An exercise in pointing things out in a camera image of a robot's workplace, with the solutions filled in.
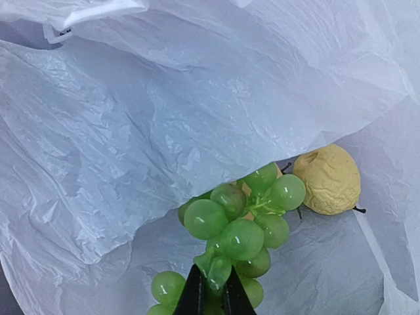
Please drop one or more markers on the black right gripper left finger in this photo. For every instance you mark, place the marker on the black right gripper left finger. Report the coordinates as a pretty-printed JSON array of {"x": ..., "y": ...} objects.
[{"x": 192, "y": 299}]

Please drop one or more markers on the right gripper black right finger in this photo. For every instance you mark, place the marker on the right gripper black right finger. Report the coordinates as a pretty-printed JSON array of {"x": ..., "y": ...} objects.
[{"x": 235, "y": 299}]

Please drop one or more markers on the green fruit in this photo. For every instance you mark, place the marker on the green fruit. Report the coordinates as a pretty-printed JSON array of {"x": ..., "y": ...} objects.
[{"x": 240, "y": 223}]

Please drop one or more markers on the white plastic bag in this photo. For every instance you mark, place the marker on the white plastic bag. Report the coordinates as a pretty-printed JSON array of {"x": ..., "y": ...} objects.
[{"x": 114, "y": 113}]

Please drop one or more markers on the peach fruit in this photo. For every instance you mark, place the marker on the peach fruit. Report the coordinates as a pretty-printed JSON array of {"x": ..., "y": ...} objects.
[{"x": 280, "y": 170}]

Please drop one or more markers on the pale yellow bumpy fruit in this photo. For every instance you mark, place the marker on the pale yellow bumpy fruit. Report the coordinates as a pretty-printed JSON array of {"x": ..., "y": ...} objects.
[{"x": 331, "y": 178}]

